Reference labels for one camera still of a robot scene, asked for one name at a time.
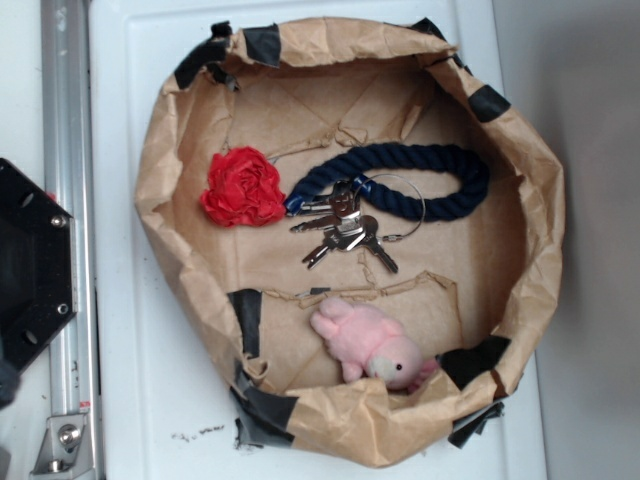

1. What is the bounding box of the aluminium frame rail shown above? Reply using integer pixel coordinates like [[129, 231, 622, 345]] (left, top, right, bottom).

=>
[[40, 0, 105, 480]]

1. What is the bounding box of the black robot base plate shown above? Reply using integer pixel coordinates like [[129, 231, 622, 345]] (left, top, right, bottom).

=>
[[1, 159, 75, 373]]

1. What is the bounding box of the metal corner bracket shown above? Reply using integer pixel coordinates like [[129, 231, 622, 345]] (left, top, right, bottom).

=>
[[29, 413, 95, 479]]

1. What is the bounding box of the pink plush toy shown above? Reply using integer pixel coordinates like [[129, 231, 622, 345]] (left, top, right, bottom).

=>
[[310, 297, 439, 393]]

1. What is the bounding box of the thin wire key ring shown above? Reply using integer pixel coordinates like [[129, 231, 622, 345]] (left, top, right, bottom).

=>
[[352, 172, 426, 245]]

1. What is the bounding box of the dark blue rope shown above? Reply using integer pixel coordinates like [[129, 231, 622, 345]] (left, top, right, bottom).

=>
[[283, 142, 491, 221]]

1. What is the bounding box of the brown paper bag bin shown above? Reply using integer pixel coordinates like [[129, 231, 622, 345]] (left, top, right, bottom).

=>
[[135, 17, 565, 467]]

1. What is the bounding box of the white tray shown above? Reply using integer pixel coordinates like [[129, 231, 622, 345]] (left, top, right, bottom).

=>
[[89, 1, 547, 479]]

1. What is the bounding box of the red crumpled paper flower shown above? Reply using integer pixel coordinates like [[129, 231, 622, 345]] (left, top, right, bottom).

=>
[[200, 146, 286, 228]]

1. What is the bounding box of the silver key bunch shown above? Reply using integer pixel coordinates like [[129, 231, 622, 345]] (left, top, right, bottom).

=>
[[290, 181, 399, 273]]

